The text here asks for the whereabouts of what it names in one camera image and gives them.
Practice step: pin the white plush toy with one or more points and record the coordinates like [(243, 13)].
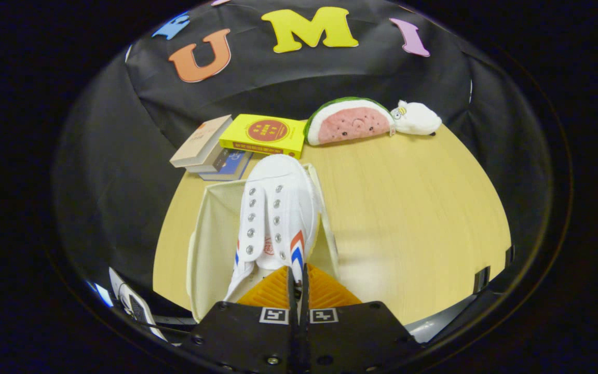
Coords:
[(417, 118)]

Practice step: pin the black table edge bracket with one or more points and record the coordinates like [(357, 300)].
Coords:
[(480, 279), (509, 255)]

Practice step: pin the grey book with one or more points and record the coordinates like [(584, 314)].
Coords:
[(211, 163)]

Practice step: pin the bright blue-white equipment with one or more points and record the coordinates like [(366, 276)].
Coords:
[(103, 293)]

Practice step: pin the cream fabric storage box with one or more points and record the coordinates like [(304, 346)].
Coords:
[(211, 249)]

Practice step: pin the white striped canvas shoe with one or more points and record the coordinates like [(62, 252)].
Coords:
[(283, 182)]

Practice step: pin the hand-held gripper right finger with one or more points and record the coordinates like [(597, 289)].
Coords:
[(356, 332)]

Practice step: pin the white device with black panel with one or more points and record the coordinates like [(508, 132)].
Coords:
[(135, 306)]

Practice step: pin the yellow book with red circle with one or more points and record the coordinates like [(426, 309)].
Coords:
[(265, 132)]

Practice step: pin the blue book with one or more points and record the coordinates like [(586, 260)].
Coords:
[(230, 166)]

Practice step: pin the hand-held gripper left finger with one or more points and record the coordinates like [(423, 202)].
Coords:
[(242, 332)]

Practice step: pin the watermelon slice plush toy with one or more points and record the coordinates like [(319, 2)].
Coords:
[(351, 122)]

